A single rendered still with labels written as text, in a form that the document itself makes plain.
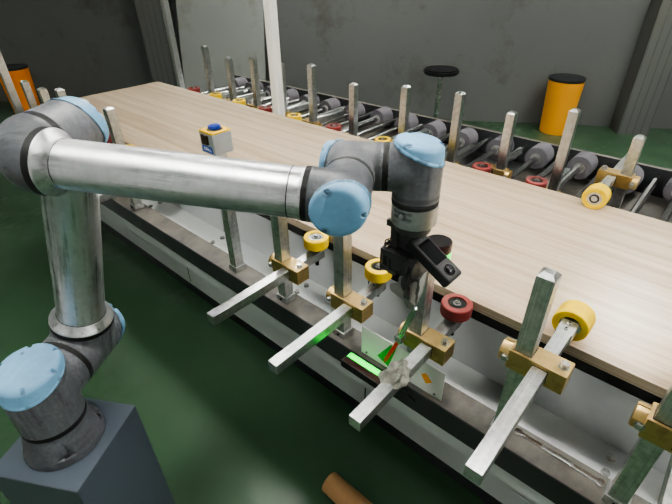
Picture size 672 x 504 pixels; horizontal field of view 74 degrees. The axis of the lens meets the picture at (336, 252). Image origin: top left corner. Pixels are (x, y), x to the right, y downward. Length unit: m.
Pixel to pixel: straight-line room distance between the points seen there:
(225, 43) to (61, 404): 4.67
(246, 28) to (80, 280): 4.48
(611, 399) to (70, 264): 1.30
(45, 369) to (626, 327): 1.36
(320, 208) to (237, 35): 4.84
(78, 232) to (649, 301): 1.38
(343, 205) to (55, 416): 0.90
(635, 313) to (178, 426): 1.71
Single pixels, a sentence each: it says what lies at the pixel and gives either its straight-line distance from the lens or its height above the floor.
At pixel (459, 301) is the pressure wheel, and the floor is 0.91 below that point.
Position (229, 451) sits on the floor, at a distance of 2.00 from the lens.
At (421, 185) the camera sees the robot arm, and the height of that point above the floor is 1.31.
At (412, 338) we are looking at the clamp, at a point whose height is 0.86.
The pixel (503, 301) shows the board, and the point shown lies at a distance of 1.23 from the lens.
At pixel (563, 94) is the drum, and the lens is 5.36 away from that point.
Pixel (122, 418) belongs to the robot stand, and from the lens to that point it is 1.43.
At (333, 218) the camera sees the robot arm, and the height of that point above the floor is 1.32.
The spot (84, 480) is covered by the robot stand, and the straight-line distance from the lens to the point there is 1.36.
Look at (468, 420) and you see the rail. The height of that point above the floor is 0.70.
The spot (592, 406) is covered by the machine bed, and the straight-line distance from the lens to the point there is 1.33.
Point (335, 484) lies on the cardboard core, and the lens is 1.79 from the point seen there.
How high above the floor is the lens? 1.65
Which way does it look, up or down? 34 degrees down
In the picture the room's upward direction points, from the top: 1 degrees counter-clockwise
